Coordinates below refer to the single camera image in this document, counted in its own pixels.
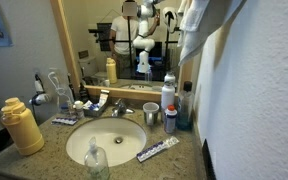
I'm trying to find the white terry towel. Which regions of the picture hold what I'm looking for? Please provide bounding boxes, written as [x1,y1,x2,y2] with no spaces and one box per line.
[177,0,248,67]

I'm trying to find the tall white bottle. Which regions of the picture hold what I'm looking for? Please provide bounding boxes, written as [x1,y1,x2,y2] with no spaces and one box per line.
[160,70,177,123]

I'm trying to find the grey ceramic mug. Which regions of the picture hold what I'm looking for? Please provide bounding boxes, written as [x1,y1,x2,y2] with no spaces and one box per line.
[142,101,160,127]

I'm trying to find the chrome sink faucet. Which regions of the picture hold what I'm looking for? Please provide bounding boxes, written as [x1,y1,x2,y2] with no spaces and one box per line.
[111,98,136,118]

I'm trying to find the white toothpaste tube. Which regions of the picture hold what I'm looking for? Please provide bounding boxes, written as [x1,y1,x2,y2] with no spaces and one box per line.
[98,89,111,108]

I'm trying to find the blue mouthwash bottle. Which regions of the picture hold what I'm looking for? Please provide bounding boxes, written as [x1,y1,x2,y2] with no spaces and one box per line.
[176,80,195,132]

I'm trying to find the grey toiletry tray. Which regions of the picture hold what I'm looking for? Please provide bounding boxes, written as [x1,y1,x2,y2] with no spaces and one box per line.
[83,99,111,118]

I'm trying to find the small black bottle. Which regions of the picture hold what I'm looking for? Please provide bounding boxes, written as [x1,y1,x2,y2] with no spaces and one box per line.
[78,82,91,104]

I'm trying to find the white oval sink basin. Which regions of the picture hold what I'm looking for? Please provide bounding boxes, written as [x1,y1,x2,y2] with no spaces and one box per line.
[65,117,148,168]

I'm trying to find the small white capped bottle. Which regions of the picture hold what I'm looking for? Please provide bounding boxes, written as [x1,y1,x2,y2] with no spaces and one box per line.
[73,100,86,120]

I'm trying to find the blue round container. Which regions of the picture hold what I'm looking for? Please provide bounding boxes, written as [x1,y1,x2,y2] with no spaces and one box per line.
[58,101,71,114]

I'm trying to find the short weekly pill organizer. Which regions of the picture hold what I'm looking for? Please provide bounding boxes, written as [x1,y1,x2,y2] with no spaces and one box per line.
[51,116,79,127]

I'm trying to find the clear soap pump dispenser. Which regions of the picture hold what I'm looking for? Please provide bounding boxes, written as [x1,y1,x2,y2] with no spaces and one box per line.
[83,136,111,180]

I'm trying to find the cream yellow water bottle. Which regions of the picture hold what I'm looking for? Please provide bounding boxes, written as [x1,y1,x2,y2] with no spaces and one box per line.
[0,97,46,157]

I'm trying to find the white charger cable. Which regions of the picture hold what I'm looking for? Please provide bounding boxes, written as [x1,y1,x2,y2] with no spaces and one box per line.
[47,70,75,107]

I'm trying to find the white wall hair dryer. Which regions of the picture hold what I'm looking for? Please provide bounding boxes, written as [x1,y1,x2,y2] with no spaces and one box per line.
[28,73,52,108]

